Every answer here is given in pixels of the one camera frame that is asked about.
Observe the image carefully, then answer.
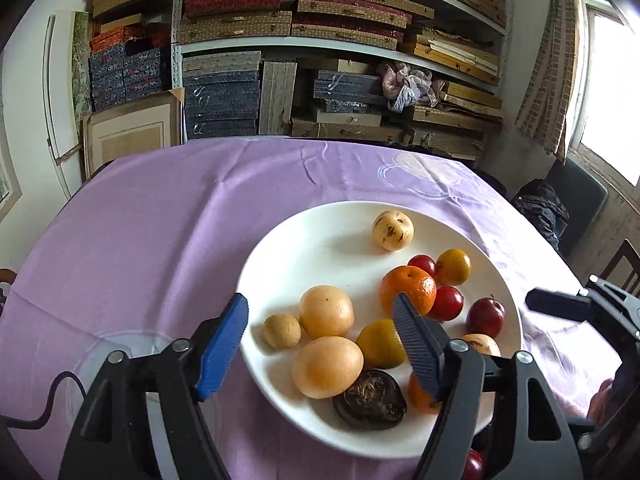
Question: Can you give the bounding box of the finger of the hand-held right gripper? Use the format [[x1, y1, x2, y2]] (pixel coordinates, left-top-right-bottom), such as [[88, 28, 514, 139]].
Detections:
[[525, 275, 640, 341]]

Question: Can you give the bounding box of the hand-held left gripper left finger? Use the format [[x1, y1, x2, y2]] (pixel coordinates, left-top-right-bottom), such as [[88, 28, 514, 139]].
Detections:
[[57, 292, 250, 480]]

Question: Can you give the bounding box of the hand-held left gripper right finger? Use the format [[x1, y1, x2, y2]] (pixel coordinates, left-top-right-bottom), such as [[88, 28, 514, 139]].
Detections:
[[391, 293, 586, 480]]

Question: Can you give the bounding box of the small red cherry tomato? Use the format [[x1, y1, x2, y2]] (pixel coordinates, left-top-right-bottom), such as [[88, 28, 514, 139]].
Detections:
[[426, 286, 465, 322], [407, 254, 437, 278]]

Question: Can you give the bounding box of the orange round fruit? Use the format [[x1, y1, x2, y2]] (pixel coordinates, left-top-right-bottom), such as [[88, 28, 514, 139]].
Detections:
[[407, 372, 443, 415]]

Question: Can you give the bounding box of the small tan longan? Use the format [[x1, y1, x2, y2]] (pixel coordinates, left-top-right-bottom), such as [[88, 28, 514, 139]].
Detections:
[[263, 313, 303, 351]]

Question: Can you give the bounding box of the dimpled orange mandarin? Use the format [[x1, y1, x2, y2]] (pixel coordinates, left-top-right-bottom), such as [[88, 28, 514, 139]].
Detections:
[[378, 265, 437, 317]]

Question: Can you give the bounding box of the dark red apple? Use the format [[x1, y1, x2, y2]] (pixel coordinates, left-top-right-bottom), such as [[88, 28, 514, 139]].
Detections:
[[466, 297, 507, 338]]

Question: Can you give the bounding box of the small orange yellow fruit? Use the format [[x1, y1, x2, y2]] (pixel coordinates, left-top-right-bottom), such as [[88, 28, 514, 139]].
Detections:
[[435, 248, 472, 287]]

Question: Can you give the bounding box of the large pale tan oval fruit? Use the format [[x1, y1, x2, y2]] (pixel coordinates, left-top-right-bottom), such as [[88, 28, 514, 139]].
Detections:
[[291, 336, 365, 400]]

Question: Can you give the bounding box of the white round plate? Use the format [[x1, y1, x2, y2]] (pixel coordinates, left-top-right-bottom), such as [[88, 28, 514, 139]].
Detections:
[[236, 201, 523, 460]]

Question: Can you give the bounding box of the person's right hand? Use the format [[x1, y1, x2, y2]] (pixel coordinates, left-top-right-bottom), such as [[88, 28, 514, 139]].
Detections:
[[587, 377, 621, 423]]

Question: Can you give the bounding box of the yellow-green lemon fruit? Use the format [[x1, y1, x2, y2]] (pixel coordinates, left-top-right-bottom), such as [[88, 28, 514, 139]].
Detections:
[[355, 318, 408, 369]]

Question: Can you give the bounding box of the dark brown water chestnut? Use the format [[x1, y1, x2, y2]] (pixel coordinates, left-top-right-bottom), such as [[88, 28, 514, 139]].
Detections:
[[332, 370, 408, 428]]

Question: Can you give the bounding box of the dark wooden chair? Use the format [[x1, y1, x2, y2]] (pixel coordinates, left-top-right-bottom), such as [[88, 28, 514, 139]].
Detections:
[[597, 239, 640, 296]]

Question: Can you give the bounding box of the dark jacket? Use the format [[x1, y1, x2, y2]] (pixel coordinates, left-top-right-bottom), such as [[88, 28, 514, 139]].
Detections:
[[511, 179, 571, 251]]

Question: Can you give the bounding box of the pale tan round fruit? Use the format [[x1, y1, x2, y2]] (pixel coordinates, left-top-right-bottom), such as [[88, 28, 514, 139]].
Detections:
[[299, 285, 356, 339]]

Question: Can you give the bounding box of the black chair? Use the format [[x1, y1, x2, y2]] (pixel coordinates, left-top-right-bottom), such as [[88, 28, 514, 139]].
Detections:
[[542, 157, 608, 256]]

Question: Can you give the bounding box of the yellow spotted pear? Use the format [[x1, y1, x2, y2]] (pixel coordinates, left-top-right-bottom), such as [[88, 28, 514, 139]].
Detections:
[[371, 210, 415, 252]]

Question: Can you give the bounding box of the dark red plum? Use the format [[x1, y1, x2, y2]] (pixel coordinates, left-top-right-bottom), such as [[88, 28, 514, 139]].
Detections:
[[460, 449, 486, 480]]

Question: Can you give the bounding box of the purple printed tablecloth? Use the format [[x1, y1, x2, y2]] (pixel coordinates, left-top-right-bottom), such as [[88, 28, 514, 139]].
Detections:
[[0, 137, 626, 480]]

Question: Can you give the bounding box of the bright window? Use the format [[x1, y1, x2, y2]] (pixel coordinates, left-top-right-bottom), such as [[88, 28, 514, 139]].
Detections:
[[567, 0, 640, 188]]

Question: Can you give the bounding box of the brown wooden chair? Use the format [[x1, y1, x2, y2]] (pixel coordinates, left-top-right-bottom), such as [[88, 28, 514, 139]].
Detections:
[[0, 267, 18, 316]]

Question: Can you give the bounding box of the wooden framed picture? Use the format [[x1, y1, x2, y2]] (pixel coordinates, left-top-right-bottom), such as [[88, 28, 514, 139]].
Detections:
[[81, 87, 186, 181]]

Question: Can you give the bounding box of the brick patterned curtain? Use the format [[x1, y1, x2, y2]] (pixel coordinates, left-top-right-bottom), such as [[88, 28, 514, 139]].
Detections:
[[515, 0, 588, 161]]

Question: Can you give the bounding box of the stack of blue patterned boxes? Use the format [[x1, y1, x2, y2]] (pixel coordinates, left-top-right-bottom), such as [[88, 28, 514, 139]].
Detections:
[[89, 42, 388, 138]]

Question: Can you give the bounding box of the crumpled cloth on shelf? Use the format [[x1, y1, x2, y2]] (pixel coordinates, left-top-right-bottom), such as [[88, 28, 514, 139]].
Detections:
[[376, 61, 446, 113]]

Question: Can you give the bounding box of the stack of plain wooden boxes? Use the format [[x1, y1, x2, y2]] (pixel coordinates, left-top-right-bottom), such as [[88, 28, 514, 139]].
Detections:
[[400, 0, 511, 161]]

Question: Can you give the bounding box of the white framed window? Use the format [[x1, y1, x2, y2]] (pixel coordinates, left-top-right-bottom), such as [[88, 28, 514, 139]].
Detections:
[[0, 125, 23, 221]]

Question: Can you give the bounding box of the white leaning board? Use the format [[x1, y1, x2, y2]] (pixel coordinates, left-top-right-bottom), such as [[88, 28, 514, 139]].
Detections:
[[42, 14, 83, 201]]

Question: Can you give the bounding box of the green marbled board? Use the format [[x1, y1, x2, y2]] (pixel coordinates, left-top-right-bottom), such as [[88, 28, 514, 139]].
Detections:
[[70, 10, 96, 121]]

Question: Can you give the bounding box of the stack of tan woven boxes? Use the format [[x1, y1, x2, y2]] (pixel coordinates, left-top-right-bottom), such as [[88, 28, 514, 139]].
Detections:
[[177, 0, 436, 51]]

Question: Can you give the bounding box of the white metal shelf rack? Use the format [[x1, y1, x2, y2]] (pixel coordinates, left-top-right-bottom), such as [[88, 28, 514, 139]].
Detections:
[[170, 0, 513, 171]]

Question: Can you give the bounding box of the black cable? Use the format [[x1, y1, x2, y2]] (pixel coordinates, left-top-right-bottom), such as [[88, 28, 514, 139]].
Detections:
[[0, 371, 88, 431]]

